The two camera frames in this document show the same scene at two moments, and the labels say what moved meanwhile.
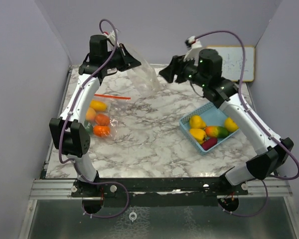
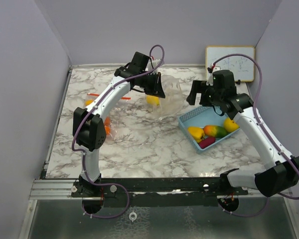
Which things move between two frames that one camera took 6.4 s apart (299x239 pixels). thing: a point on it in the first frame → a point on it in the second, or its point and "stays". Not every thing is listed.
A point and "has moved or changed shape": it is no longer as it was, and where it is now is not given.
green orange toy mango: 216,132 stays
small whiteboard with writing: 232,61 stays
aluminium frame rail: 53,189 stays
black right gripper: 176,67 → 199,86
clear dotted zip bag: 143,79 has moved or changed shape
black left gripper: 128,61 → 156,89
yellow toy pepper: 196,121 → 153,100
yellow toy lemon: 230,125 stays
